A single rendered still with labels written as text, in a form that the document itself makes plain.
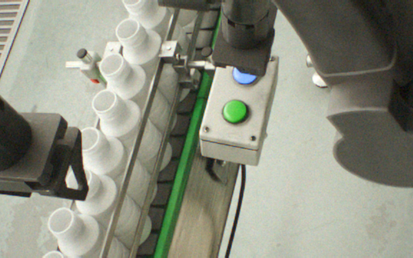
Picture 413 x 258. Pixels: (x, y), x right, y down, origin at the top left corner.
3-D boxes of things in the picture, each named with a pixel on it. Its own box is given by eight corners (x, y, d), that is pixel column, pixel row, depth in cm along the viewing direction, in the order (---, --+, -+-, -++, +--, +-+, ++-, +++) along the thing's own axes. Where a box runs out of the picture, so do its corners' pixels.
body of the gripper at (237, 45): (211, 68, 115) (208, 35, 108) (228, 0, 119) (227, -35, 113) (262, 77, 114) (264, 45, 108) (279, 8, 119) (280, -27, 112)
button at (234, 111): (226, 102, 124) (226, 97, 123) (248, 107, 124) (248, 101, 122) (221, 122, 123) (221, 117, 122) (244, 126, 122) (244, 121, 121)
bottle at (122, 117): (155, 183, 136) (103, 127, 123) (129, 163, 139) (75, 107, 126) (181, 151, 137) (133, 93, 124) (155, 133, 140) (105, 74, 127)
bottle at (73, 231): (100, 252, 133) (41, 203, 120) (138, 245, 132) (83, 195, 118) (98, 292, 130) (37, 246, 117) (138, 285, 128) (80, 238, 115)
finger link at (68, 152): (95, 229, 87) (45, 183, 79) (31, 223, 90) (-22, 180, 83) (115, 164, 90) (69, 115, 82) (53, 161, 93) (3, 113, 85)
